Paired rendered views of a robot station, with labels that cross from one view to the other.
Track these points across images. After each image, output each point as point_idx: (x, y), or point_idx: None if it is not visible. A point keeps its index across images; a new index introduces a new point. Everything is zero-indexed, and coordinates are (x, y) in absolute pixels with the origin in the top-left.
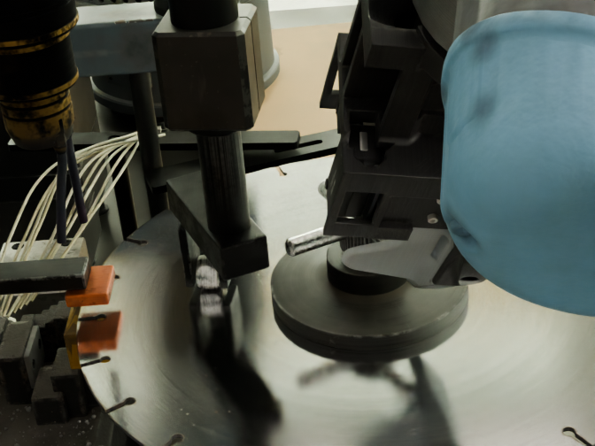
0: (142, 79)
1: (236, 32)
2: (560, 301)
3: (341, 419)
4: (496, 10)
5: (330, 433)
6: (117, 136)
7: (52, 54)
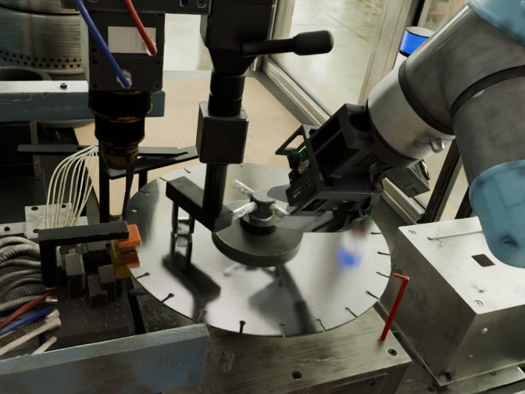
0: None
1: (246, 119)
2: (523, 264)
3: (274, 295)
4: (524, 156)
5: (273, 302)
6: (80, 148)
7: (141, 123)
